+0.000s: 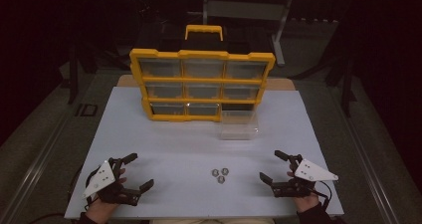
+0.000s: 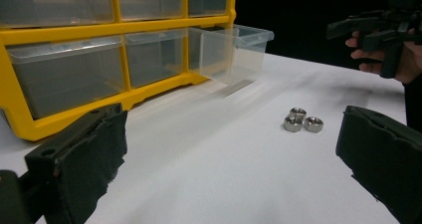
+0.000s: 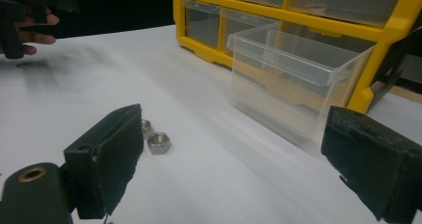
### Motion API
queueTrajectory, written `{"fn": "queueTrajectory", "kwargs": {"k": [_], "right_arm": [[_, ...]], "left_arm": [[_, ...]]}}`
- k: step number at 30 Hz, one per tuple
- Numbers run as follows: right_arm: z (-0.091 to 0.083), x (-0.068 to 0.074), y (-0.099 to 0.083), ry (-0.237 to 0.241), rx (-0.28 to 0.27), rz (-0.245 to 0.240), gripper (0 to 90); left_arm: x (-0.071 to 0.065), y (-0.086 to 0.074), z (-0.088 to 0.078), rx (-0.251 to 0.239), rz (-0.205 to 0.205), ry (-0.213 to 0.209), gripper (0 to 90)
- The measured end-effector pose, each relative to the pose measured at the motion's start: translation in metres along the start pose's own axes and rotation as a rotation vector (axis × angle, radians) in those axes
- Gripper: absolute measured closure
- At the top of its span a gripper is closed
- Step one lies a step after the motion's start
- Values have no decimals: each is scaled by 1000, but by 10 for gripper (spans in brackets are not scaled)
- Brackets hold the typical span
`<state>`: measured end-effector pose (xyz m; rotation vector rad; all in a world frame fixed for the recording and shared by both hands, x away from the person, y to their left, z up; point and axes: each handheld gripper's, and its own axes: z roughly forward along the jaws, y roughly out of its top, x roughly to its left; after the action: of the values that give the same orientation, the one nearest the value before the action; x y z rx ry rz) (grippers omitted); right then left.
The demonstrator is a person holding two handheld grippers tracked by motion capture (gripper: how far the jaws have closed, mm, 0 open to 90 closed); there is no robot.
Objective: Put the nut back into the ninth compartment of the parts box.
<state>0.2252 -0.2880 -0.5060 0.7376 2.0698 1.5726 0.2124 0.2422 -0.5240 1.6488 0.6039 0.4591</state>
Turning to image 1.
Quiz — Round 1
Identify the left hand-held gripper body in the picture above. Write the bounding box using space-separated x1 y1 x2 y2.
82 156 141 207

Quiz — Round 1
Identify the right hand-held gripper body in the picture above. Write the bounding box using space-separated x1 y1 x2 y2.
271 153 339 199

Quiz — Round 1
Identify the clear plastic drawer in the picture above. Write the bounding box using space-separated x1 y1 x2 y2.
218 110 260 141

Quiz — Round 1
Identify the person's left hand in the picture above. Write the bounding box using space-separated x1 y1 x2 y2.
87 167 128 224

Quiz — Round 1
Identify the person's right hand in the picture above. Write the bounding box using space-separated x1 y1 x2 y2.
286 169 321 214

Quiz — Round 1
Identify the set of clear cabinet drawers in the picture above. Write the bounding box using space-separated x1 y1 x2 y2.
138 58 269 116

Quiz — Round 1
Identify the yellow black parts organizer cabinet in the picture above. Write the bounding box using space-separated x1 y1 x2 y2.
128 24 277 123

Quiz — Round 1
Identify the grey metal stand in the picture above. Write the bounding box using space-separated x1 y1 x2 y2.
201 0 297 68

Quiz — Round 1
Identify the left hand-held gripper cable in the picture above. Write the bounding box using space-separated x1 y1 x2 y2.
84 165 103 212

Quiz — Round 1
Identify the hand-held gripper cable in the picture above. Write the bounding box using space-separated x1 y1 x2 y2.
84 165 103 212
310 179 333 212

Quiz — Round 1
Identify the right hand-held gripper cable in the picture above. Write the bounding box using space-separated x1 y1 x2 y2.
310 179 333 212

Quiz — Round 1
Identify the dark floor cable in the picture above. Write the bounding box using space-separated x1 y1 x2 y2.
29 211 83 224

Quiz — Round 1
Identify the black rectangular floor frame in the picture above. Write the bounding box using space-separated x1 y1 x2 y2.
75 103 100 117

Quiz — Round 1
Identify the dark stand post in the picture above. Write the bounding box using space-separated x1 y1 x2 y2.
339 44 358 118
66 34 83 106

